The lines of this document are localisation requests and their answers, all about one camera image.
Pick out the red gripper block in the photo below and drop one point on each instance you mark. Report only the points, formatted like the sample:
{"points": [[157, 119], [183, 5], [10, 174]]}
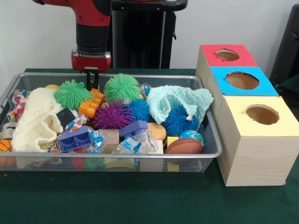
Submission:
{"points": [[91, 63]]}

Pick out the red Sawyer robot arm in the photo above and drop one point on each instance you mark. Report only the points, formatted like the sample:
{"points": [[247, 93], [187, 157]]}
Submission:
{"points": [[92, 35]]}

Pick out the wooden box with three holes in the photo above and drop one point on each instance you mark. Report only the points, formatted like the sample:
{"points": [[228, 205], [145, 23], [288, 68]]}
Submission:
{"points": [[257, 158]]}

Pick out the green spiky rubber ball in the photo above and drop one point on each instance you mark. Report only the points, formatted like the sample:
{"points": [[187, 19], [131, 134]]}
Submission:
{"points": [[121, 87], [71, 94]]}

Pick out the purple spiky rubber ball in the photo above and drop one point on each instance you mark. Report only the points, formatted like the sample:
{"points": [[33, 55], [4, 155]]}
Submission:
{"points": [[112, 115]]}

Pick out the blue spiky rubber ball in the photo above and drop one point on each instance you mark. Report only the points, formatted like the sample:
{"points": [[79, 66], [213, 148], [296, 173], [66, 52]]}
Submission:
{"points": [[177, 121], [139, 109]]}

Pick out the purple toy building brick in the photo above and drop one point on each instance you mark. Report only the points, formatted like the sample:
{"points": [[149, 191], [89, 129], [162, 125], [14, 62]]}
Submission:
{"points": [[73, 141]]}

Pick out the cream knitted cloth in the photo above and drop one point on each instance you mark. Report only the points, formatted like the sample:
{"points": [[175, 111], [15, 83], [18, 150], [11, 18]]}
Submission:
{"points": [[35, 121]]}

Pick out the mint knitted cloth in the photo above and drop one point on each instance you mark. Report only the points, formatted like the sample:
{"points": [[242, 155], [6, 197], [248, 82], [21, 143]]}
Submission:
{"points": [[163, 102]]}

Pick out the brown toy football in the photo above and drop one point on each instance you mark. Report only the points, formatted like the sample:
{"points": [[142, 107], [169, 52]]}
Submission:
{"points": [[183, 145]]}

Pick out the globe print ball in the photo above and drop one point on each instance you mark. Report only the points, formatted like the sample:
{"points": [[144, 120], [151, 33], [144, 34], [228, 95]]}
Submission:
{"points": [[191, 136]]}

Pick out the dark green table cloth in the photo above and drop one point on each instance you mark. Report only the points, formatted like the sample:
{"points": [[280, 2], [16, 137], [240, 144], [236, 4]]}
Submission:
{"points": [[292, 86], [140, 198]]}

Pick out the black upright panel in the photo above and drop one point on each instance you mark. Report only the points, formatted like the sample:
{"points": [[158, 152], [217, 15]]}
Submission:
{"points": [[287, 46]]}

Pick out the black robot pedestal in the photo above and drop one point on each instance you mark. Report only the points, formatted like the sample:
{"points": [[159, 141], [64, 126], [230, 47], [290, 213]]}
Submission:
{"points": [[144, 42]]}

